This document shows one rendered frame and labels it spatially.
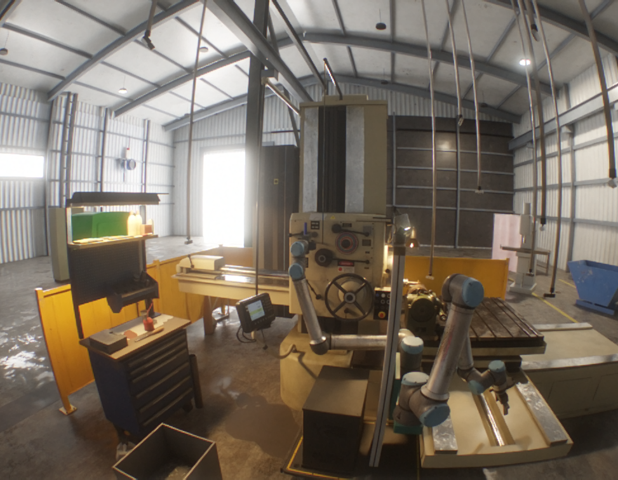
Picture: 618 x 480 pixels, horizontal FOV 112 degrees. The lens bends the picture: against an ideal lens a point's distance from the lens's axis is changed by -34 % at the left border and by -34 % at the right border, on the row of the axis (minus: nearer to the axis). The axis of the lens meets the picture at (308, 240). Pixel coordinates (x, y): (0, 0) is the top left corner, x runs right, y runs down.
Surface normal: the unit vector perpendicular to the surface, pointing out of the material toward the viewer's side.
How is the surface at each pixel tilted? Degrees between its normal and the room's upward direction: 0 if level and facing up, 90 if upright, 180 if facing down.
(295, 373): 90
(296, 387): 90
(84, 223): 79
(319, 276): 90
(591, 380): 90
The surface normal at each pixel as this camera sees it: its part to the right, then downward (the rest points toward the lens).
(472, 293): 0.18, -0.02
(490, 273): -0.24, 0.11
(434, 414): 0.14, 0.20
